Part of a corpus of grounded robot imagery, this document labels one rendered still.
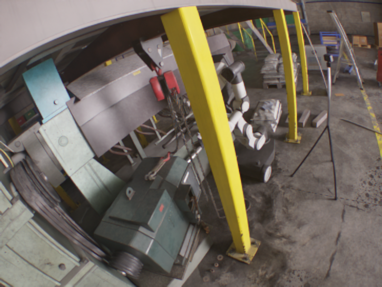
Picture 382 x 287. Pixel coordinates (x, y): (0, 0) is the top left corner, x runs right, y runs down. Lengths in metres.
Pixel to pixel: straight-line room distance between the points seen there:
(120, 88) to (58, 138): 0.61
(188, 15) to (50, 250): 1.16
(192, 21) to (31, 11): 0.48
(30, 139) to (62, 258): 0.73
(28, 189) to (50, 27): 0.64
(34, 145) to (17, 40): 0.92
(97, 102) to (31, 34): 1.07
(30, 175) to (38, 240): 0.32
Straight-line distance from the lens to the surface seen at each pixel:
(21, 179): 0.92
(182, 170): 1.31
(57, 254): 1.09
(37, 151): 1.29
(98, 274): 1.18
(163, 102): 1.79
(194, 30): 0.68
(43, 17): 0.49
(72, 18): 0.51
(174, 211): 1.20
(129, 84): 1.60
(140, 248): 1.02
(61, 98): 1.42
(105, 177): 1.59
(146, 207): 1.07
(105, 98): 1.49
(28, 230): 0.99
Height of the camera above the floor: 1.58
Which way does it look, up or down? 31 degrees down
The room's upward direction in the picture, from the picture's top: 20 degrees counter-clockwise
